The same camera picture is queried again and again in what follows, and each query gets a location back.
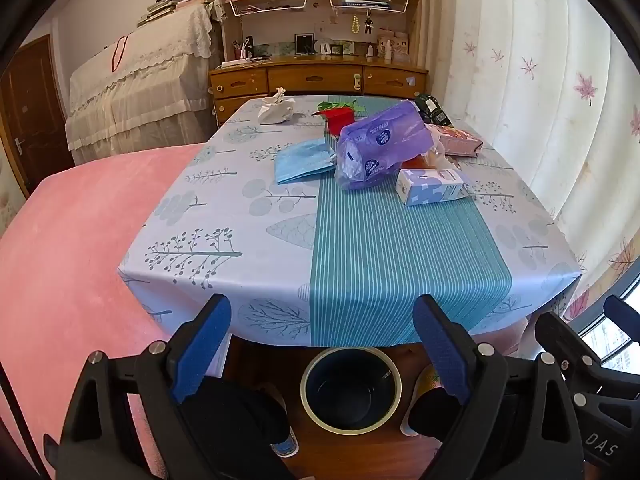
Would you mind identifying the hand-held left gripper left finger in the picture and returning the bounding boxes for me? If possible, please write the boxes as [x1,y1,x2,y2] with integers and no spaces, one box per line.
[44,294,296,480]

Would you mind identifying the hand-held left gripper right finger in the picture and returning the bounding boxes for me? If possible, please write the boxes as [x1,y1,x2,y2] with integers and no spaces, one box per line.
[412,295,583,480]

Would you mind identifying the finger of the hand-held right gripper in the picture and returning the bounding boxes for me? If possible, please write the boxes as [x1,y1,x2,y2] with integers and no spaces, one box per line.
[535,311,606,378]
[602,296,640,346]

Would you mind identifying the dark blue bin cream rim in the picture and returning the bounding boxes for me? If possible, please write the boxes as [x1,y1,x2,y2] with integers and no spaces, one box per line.
[300,345,403,435]

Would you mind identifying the white blue carton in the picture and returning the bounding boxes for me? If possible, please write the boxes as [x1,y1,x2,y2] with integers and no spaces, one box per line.
[395,167,471,207]

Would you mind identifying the orange snack packet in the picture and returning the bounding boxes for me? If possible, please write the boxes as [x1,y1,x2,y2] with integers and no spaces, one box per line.
[400,152,442,172]

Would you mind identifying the pink snack packet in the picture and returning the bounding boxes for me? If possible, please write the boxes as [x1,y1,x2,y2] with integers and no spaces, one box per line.
[425,124,483,158]

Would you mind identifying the purple plastic bag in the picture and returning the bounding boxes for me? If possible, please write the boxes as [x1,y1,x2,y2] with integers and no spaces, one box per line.
[334,100,433,191]

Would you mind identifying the dark green box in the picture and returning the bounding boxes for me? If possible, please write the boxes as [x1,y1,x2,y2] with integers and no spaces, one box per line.
[415,94,454,127]

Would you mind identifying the red paper sheet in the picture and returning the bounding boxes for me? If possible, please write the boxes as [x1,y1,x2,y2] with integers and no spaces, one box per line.
[324,107,358,137]

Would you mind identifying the white paper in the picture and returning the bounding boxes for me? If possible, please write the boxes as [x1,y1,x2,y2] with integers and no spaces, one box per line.
[257,87,296,125]

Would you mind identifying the green paper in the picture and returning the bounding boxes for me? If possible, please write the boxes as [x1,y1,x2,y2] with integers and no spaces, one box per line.
[318,100,364,114]

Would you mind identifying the yellow slipper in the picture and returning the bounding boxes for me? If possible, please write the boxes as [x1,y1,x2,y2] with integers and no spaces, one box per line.
[400,362,446,437]

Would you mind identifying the person's right leg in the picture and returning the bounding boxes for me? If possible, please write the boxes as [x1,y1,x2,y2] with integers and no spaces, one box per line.
[407,387,455,437]

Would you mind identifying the person's leg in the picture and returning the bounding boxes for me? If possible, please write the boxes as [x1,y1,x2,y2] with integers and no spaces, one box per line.
[200,379,292,457]
[407,387,455,437]

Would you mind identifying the person's left leg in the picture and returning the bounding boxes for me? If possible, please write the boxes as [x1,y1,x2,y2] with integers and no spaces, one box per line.
[200,379,292,457]

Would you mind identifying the tree print striped tablecloth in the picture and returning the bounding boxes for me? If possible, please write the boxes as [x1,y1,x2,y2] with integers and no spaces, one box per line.
[117,95,583,348]

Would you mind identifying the blue slipper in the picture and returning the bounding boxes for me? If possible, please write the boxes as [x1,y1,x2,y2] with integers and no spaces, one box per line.
[252,382,301,459]

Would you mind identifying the pink blanket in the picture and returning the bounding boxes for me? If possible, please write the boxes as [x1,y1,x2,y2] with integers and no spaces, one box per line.
[0,142,226,480]

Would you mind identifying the white leaf print curtain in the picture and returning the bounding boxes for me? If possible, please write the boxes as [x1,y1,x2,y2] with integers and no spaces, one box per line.
[425,0,640,321]

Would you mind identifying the lace covered upright piano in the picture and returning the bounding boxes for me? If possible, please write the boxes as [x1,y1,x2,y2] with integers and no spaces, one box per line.
[66,2,222,166]

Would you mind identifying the brown wooden door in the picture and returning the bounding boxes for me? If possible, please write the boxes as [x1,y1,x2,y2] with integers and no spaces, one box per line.
[0,35,76,200]

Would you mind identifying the wooden desk with drawers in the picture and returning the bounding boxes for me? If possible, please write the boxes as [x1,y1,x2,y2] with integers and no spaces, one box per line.
[209,55,430,128]

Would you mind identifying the beige patterned boxes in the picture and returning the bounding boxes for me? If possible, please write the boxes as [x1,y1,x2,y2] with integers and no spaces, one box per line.
[376,32,412,64]

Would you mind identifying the wooden bookshelf hutch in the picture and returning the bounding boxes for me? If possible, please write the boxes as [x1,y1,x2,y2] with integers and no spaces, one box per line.
[217,0,423,66]

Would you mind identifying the stack of books and papers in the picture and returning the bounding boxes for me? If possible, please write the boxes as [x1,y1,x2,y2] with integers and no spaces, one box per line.
[136,0,219,28]

